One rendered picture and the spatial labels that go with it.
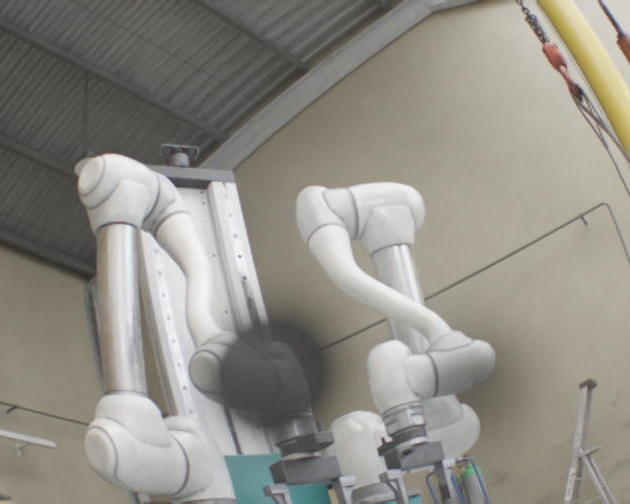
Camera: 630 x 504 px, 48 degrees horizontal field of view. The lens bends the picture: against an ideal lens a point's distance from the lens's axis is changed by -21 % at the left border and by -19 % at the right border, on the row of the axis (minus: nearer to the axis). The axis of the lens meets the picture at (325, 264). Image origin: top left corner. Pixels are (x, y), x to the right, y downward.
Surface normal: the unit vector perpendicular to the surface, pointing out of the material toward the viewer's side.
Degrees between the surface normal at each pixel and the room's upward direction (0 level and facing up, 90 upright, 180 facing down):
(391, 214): 105
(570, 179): 90
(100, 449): 96
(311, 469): 90
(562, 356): 90
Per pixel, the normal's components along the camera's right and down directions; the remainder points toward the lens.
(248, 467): 0.54, -0.48
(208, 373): -0.44, -0.15
